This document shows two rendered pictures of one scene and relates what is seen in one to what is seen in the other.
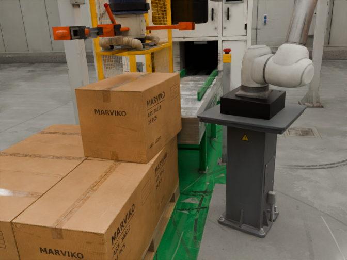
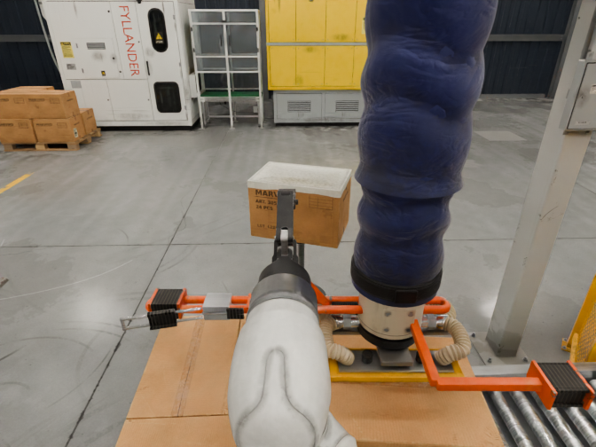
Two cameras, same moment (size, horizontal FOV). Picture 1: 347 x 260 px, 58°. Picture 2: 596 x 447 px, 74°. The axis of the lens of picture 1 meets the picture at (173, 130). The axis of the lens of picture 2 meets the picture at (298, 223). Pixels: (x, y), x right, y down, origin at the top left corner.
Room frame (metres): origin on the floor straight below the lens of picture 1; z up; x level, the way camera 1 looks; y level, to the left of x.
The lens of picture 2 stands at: (1.39, -0.51, 1.91)
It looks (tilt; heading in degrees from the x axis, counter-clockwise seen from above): 27 degrees down; 73
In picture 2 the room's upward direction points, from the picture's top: straight up
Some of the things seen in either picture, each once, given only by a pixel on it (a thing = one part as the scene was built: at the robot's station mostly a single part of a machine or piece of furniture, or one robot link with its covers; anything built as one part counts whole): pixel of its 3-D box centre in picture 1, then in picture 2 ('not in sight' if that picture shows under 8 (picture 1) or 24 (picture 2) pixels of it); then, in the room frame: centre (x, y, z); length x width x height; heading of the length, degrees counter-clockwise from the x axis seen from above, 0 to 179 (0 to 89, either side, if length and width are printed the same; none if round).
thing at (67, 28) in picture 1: (67, 33); (168, 302); (1.30, 0.41, 1.23); 0.08 x 0.07 x 0.05; 163
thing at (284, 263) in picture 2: not in sight; (285, 278); (1.51, -0.05, 1.58); 0.09 x 0.07 x 0.08; 73
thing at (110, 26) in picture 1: (109, 30); not in sight; (1.64, 0.30, 1.24); 0.10 x 0.08 x 0.06; 73
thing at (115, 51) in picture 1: (116, 48); not in sight; (1.90, 0.32, 1.13); 0.34 x 0.10 x 0.05; 163
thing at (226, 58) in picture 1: (226, 111); not in sight; (2.67, -0.48, 0.50); 0.07 x 0.07 x 1.00; 76
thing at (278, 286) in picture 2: not in sight; (283, 310); (1.49, -0.12, 1.58); 0.09 x 0.06 x 0.09; 163
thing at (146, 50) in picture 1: (146, 47); (394, 360); (1.85, 0.13, 1.13); 0.34 x 0.10 x 0.05; 163
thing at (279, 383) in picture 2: not in sight; (280, 387); (1.46, -0.22, 1.57); 0.16 x 0.11 x 0.13; 73
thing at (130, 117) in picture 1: (135, 111); (372, 423); (1.87, 0.23, 0.74); 0.60 x 0.40 x 0.40; 160
